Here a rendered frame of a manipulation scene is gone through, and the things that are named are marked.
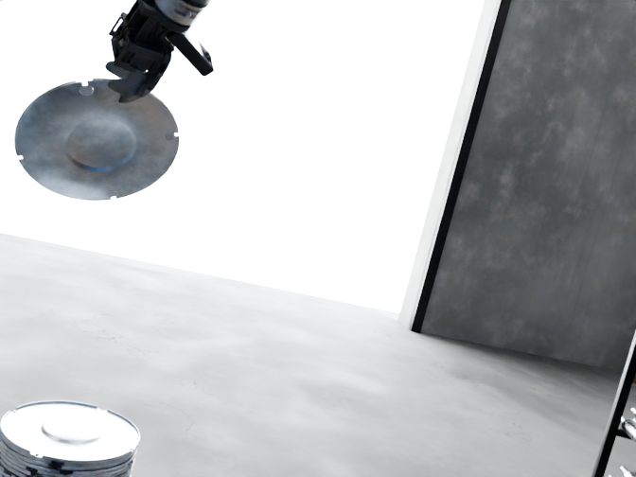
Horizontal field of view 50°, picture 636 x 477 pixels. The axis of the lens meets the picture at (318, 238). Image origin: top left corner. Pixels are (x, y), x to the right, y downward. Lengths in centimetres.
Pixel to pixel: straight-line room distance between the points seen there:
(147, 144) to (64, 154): 15
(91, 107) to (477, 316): 450
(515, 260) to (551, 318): 59
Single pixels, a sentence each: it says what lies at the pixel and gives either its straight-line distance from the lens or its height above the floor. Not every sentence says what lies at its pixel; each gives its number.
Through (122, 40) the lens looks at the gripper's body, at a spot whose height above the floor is 113.
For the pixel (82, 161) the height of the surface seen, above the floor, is 92.
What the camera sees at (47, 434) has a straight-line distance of 160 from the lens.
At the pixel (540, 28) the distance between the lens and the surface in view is 552.
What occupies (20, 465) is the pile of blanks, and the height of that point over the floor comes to 30.
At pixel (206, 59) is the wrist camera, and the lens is 120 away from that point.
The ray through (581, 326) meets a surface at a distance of 597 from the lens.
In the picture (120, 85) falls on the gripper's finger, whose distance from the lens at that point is 121.
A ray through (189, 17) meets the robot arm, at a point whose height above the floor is 119.
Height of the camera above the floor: 102
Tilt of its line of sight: 6 degrees down
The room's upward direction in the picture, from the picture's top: 14 degrees clockwise
